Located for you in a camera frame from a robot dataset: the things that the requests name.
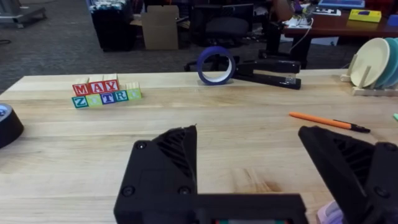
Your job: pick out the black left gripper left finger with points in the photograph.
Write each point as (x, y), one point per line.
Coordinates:
(158, 174)

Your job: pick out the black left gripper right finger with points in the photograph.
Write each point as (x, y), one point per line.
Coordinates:
(357, 180)

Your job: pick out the lavender soft zip bag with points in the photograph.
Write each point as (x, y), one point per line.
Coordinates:
(329, 214)

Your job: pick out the orange pen with black tip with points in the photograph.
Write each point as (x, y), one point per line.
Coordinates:
(323, 120)

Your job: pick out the green pen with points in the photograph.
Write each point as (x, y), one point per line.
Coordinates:
(395, 117)

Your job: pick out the wooden peg plate rack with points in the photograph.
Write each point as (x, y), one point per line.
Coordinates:
(363, 90)

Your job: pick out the heap of lettered toy blocks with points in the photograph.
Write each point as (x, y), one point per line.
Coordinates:
(105, 91)

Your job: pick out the blue tape roll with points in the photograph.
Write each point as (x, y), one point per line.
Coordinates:
(203, 73)

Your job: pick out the cream plate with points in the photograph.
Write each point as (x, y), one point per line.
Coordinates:
(370, 60)

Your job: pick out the teal plate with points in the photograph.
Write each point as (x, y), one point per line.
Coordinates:
(392, 62)

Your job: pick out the black stapler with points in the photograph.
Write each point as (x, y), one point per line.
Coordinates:
(270, 79)

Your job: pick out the cardboard box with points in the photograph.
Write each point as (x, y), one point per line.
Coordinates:
(160, 29)

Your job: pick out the black bin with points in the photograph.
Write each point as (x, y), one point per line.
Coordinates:
(113, 29)

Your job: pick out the brown wooden desk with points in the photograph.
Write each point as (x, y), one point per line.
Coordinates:
(335, 29)

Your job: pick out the black tape roll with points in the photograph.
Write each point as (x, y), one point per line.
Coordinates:
(9, 127)

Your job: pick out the black office chair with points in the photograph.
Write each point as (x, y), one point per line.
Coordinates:
(227, 28)

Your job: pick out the yellow flat box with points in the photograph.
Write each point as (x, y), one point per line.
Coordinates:
(365, 16)

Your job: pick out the grey metal platform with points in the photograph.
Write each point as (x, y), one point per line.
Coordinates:
(21, 14)

